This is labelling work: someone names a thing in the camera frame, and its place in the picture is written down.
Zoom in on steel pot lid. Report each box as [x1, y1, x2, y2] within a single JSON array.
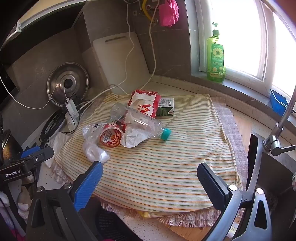
[[46, 62, 90, 107]]

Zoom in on white window frame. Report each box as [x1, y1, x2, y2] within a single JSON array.
[[194, 0, 296, 98]]

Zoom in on person's left hand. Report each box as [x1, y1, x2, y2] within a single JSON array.
[[16, 177, 34, 219]]

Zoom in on red wet wipe packet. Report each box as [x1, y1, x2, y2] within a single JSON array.
[[128, 89, 162, 118]]

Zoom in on clear plastic wrapper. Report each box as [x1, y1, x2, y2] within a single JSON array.
[[82, 124, 110, 163]]

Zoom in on green drink carton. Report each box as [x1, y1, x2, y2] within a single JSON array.
[[155, 97, 174, 117]]

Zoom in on black cables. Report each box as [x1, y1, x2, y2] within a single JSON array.
[[39, 100, 93, 144]]

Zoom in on pink fringed cloth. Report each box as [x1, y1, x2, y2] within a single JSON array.
[[50, 96, 249, 229]]

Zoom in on pink hanging cloth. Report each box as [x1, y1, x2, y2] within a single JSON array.
[[158, 0, 179, 28]]

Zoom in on steel sink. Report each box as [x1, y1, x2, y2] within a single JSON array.
[[248, 133, 296, 241]]

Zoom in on white cable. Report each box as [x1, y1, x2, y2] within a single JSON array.
[[0, 74, 67, 110], [137, 22, 156, 92], [77, 0, 135, 106]]

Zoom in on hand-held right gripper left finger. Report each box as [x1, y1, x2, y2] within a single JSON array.
[[25, 161, 104, 241]]

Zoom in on white power strip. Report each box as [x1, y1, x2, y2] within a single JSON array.
[[65, 97, 80, 126]]

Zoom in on green dish soap bottle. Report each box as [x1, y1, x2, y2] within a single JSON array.
[[206, 22, 226, 82]]

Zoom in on white cutting board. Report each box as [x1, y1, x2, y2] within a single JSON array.
[[92, 32, 151, 88]]

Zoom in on clear plastic bottle teal cap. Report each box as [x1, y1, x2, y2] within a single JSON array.
[[110, 103, 172, 141]]

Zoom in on blue plastic container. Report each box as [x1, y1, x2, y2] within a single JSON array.
[[270, 89, 289, 111]]

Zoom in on yellow gas hose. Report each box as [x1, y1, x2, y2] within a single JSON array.
[[142, 0, 160, 26]]

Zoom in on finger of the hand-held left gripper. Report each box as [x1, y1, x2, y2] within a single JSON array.
[[21, 146, 55, 168]]

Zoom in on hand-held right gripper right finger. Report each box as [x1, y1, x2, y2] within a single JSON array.
[[196, 163, 272, 241]]

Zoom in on steel faucet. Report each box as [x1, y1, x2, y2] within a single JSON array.
[[262, 83, 296, 156]]

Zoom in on yellow striped cloth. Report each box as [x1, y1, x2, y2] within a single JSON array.
[[54, 93, 243, 214]]

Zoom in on red and white cup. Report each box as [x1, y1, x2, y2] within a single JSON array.
[[99, 123, 124, 148]]

